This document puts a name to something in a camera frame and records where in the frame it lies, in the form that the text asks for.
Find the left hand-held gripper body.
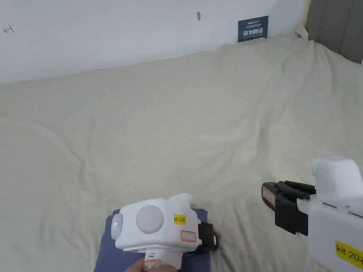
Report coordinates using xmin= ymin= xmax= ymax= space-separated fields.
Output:
xmin=110 ymin=192 xmax=214 ymax=272

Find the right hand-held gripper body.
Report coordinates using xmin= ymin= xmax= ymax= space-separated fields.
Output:
xmin=274 ymin=155 xmax=363 ymax=272

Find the dark blue garment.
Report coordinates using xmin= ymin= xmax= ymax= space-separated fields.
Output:
xmin=93 ymin=208 xmax=212 ymax=272

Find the person's left hand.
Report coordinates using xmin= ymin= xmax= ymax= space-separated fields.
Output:
xmin=124 ymin=256 xmax=171 ymax=272

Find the bed with beige sheet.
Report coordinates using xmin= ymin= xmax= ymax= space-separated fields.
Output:
xmin=0 ymin=23 xmax=363 ymax=272

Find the dark blue sign card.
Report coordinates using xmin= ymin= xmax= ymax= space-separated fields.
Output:
xmin=238 ymin=15 xmax=269 ymax=43

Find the grey padded headboard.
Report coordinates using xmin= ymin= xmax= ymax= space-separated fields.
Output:
xmin=306 ymin=0 xmax=363 ymax=64

